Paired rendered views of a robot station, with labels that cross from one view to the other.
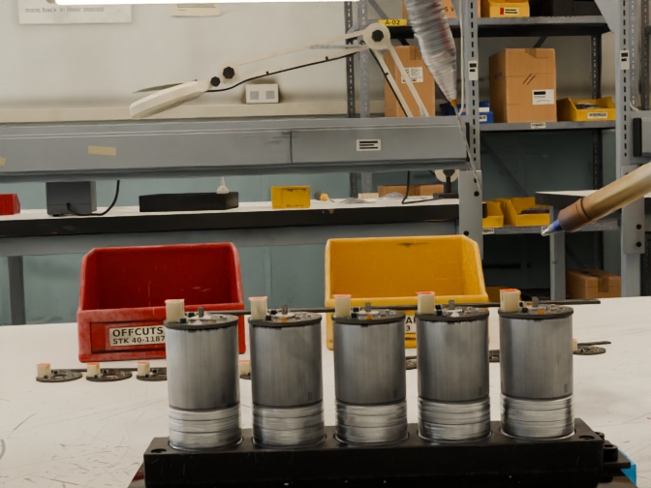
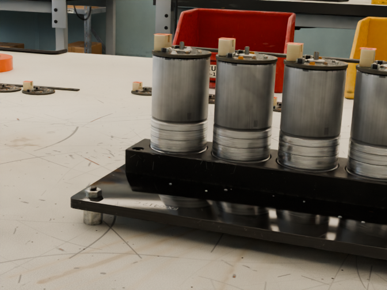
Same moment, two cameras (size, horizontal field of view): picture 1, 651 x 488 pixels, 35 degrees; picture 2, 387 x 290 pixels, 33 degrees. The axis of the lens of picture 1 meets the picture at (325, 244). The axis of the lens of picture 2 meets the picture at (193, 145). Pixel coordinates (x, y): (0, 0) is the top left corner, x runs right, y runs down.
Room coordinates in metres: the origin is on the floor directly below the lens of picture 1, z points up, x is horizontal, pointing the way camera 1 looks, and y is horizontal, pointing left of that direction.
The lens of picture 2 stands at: (0.08, -0.05, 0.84)
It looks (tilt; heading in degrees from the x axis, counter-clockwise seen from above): 15 degrees down; 18
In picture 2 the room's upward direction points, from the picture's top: 2 degrees clockwise
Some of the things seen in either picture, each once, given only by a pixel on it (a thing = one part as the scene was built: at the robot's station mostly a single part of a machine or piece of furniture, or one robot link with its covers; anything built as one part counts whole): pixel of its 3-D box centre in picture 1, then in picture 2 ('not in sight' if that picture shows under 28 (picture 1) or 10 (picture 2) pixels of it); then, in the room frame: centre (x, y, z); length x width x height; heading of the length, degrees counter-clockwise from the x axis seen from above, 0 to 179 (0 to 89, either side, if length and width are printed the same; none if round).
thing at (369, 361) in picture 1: (370, 386); (310, 122); (0.34, -0.01, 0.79); 0.02 x 0.02 x 0.05
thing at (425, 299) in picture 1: (428, 302); (370, 57); (0.34, -0.03, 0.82); 0.01 x 0.01 x 0.01; 0
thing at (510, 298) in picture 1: (511, 300); not in sight; (0.34, -0.06, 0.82); 0.01 x 0.01 x 0.01; 0
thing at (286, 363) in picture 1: (287, 389); (243, 115); (0.34, 0.01, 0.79); 0.02 x 0.02 x 0.05
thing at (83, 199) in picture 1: (72, 197); not in sight; (2.72, 0.67, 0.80); 0.15 x 0.12 x 0.10; 7
